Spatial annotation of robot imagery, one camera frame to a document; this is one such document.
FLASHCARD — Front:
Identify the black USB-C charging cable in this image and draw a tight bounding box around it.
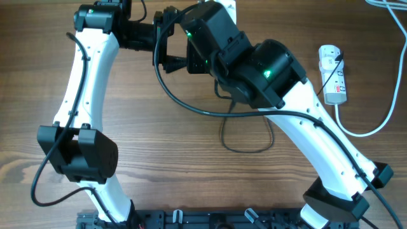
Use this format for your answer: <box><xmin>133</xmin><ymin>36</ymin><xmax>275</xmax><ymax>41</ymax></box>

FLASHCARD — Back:
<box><xmin>213</xmin><ymin>51</ymin><xmax>345</xmax><ymax>154</ymax></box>

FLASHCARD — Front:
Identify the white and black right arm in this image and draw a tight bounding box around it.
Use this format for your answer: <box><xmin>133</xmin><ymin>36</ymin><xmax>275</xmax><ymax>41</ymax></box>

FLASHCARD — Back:
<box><xmin>181</xmin><ymin>1</ymin><xmax>393</xmax><ymax>228</ymax></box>

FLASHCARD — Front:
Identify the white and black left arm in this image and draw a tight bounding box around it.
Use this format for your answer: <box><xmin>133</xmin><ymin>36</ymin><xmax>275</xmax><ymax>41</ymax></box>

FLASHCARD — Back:
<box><xmin>37</xmin><ymin>1</ymin><xmax>179</xmax><ymax>228</ymax></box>

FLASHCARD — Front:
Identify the white USB charger adapter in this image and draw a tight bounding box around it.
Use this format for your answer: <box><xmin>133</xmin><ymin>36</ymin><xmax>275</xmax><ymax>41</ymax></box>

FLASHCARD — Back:
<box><xmin>319</xmin><ymin>56</ymin><xmax>344</xmax><ymax>73</ymax></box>

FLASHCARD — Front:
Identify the white power strip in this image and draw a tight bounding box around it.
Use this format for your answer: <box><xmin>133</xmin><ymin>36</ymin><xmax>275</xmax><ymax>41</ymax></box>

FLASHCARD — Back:
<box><xmin>317</xmin><ymin>45</ymin><xmax>347</xmax><ymax>105</ymax></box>

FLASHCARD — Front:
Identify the white power strip cord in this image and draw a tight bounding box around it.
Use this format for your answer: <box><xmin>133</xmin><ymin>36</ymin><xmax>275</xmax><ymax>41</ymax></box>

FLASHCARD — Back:
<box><xmin>334</xmin><ymin>0</ymin><xmax>407</xmax><ymax>138</ymax></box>

